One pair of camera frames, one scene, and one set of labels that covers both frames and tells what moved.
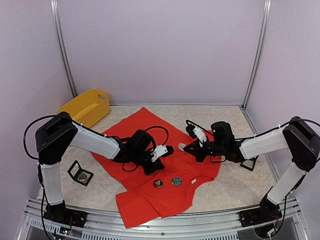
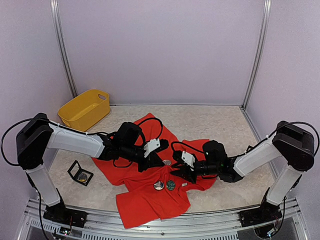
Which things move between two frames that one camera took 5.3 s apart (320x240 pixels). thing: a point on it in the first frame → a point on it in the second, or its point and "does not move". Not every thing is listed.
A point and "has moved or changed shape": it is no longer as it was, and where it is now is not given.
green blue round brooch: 176,181 → 170,185
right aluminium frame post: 267,5 does not move
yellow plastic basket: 89,108 does not move
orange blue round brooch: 158,183 does not move
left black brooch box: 79,174 does not move
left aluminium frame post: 62,46 does not move
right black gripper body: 201,156 → 189,175
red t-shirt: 146,197 has moved or changed shape
